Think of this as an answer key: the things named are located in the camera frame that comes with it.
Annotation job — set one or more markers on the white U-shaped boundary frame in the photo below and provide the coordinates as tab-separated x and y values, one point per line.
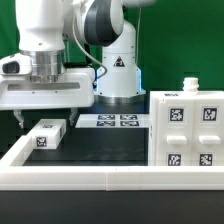
16	175

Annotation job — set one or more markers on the white cabinet door panel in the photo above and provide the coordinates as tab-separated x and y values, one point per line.
208	144
177	131

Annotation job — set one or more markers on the white cabinet box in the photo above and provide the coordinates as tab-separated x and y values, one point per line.
190	91

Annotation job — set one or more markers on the white rectangular block with tags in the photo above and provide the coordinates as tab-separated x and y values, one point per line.
48	133

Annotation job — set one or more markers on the white flat tag base plate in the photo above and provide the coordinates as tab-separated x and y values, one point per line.
113	121

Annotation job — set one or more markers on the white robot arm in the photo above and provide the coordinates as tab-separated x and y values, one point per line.
36	77

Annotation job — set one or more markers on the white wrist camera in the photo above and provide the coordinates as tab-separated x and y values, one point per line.
16	64

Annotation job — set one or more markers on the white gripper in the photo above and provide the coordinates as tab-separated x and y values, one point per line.
73	89

